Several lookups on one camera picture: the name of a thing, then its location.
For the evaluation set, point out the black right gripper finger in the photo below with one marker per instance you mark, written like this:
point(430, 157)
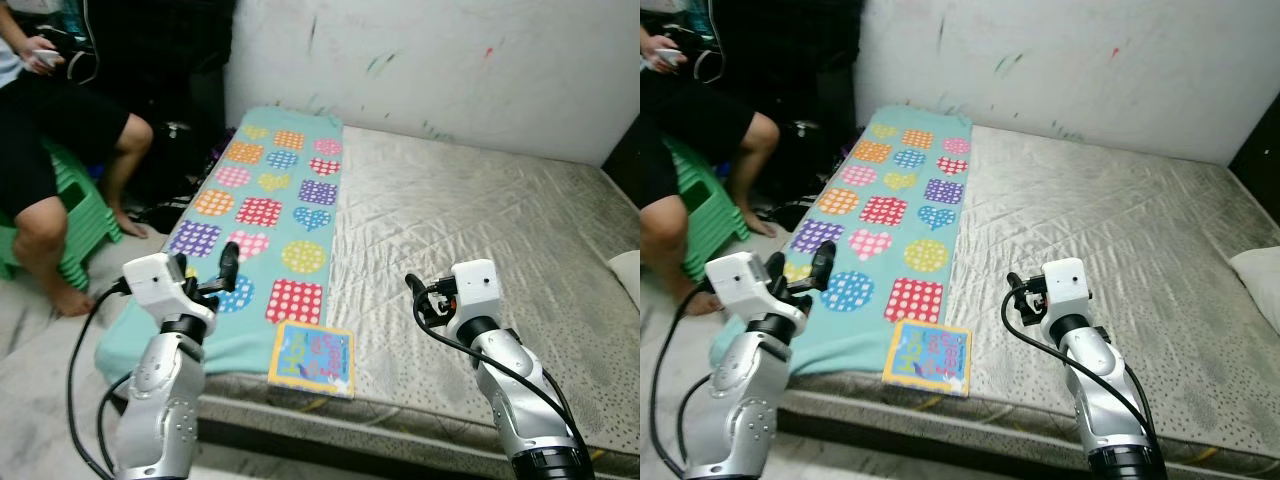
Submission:
point(415, 292)
point(1015, 288)

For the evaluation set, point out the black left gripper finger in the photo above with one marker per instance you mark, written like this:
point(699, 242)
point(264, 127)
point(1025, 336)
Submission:
point(774, 267)
point(823, 268)
point(181, 267)
point(229, 268)

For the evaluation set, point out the colourful children's book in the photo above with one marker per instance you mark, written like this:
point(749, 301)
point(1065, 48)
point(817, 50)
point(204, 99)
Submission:
point(930, 357)
point(315, 358)

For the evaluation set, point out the white pillow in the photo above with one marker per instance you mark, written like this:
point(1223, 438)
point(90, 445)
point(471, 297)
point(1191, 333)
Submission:
point(628, 278)
point(1258, 285)

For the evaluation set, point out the white handheld controller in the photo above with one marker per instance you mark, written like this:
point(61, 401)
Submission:
point(667, 59)
point(46, 58)

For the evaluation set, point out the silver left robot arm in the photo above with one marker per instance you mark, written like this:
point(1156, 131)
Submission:
point(735, 420)
point(155, 410)

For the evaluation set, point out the teal blanket colourful shapes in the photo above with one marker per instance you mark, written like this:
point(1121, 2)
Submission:
point(200, 350)
point(830, 340)

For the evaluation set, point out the green plastic stool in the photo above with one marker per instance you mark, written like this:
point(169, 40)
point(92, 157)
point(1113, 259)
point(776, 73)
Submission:
point(85, 220)
point(715, 220)

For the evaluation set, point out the white quilted mattress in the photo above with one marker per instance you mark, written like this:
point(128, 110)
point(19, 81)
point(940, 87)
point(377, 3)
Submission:
point(1100, 220)
point(480, 220)

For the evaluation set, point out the dark bed base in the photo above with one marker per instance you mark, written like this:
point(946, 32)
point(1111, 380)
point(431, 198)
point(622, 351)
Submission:
point(900, 440)
point(300, 440)

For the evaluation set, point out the seated person black shorts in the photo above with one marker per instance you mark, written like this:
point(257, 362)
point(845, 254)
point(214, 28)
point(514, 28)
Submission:
point(700, 110)
point(40, 120)

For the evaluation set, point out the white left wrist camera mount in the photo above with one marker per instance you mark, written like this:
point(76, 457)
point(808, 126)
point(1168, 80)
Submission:
point(738, 280)
point(155, 280)

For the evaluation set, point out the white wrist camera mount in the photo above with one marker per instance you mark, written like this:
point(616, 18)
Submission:
point(155, 280)
point(738, 280)
point(475, 285)
point(1065, 283)

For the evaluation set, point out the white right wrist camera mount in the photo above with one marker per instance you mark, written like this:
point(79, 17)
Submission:
point(475, 285)
point(1065, 283)

